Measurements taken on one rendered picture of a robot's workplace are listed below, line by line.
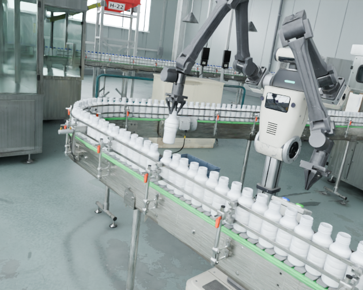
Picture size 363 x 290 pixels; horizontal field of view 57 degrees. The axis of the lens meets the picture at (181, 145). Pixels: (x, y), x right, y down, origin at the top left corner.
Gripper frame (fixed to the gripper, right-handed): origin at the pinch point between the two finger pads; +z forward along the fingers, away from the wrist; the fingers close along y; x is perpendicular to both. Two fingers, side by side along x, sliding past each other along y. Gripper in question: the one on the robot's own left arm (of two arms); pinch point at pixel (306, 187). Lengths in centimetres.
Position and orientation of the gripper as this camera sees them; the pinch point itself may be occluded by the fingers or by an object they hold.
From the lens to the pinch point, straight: 136.8
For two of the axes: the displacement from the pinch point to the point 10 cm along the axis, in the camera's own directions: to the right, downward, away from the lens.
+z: -3.7, 9.3, 0.2
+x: 6.6, 2.5, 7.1
